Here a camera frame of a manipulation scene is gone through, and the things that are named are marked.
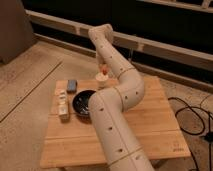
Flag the orange pepper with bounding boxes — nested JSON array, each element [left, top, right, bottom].
[[100, 65, 108, 75]]

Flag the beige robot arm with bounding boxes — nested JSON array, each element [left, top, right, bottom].
[[88, 24, 154, 171]]

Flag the cream ceramic cup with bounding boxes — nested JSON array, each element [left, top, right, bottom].
[[95, 72, 109, 89]]

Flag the blue grey sponge block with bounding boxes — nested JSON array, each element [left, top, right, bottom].
[[67, 80, 77, 93]]

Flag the black bowl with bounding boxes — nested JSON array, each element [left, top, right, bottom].
[[72, 90, 95, 118]]

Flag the white small carton box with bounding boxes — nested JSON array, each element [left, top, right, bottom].
[[58, 90, 69, 120]]

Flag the brown sofa corner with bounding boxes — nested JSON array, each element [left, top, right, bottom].
[[0, 0, 36, 63]]

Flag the white wooden shelf rail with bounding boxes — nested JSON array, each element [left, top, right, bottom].
[[26, 10, 213, 72]]

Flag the black cable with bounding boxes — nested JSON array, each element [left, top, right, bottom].
[[167, 93, 213, 171]]

